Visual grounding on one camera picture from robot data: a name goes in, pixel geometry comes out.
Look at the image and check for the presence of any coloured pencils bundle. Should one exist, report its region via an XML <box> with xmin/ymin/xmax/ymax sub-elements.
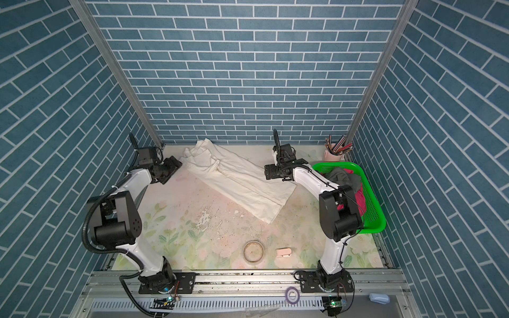
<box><xmin>325</xmin><ymin>135</ymin><xmax>354</xmax><ymax>156</ymax></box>

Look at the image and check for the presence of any grey t shirt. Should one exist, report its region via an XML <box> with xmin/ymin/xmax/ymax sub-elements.
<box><xmin>324</xmin><ymin>167</ymin><xmax>363</xmax><ymax>193</ymax></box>

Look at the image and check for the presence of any pale blue computer mouse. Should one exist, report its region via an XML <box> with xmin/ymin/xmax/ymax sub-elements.
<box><xmin>368</xmin><ymin>293</ymin><xmax>390</xmax><ymax>305</ymax></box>

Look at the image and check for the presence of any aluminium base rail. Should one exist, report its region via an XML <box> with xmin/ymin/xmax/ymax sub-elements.
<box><xmin>82</xmin><ymin>268</ymin><xmax>411</xmax><ymax>298</ymax></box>

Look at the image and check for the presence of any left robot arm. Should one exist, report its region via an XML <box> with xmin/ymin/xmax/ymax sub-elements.
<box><xmin>81</xmin><ymin>147</ymin><xmax>182</xmax><ymax>294</ymax></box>

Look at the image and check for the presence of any green plastic basket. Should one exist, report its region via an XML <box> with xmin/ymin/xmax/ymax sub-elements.
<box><xmin>312</xmin><ymin>162</ymin><xmax>387</xmax><ymax>234</ymax></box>

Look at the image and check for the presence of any white t shirt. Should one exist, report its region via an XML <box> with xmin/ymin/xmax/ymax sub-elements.
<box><xmin>180</xmin><ymin>139</ymin><xmax>296</xmax><ymax>224</ymax></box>

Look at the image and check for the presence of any magenta t shirt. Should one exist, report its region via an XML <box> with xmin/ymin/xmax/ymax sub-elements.
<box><xmin>354</xmin><ymin>187</ymin><xmax>367</xmax><ymax>216</ymax></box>

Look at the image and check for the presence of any pink pencil cup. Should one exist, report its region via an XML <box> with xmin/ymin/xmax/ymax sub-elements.
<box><xmin>323</xmin><ymin>150</ymin><xmax>345</xmax><ymax>162</ymax></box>

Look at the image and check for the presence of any pink eraser block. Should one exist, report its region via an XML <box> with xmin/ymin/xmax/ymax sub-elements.
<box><xmin>276</xmin><ymin>247</ymin><xmax>292</xmax><ymax>258</ymax></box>

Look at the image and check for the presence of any purple tape roll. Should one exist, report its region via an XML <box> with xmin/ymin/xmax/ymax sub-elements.
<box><xmin>284</xmin><ymin>286</ymin><xmax>300</xmax><ymax>306</ymax></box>

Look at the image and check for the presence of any right black corrugated cable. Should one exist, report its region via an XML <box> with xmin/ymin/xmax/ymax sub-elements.
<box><xmin>272</xmin><ymin>128</ymin><xmax>285</xmax><ymax>160</ymax></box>

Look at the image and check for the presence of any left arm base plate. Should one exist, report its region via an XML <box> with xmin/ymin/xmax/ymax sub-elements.
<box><xmin>139</xmin><ymin>272</ymin><xmax>197</xmax><ymax>295</ymax></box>

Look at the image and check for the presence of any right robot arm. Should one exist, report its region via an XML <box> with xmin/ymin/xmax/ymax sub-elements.
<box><xmin>264</xmin><ymin>159</ymin><xmax>364</xmax><ymax>293</ymax></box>

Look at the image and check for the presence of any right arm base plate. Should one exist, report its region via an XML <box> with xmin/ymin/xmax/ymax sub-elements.
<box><xmin>294</xmin><ymin>270</ymin><xmax>355</xmax><ymax>294</ymax></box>

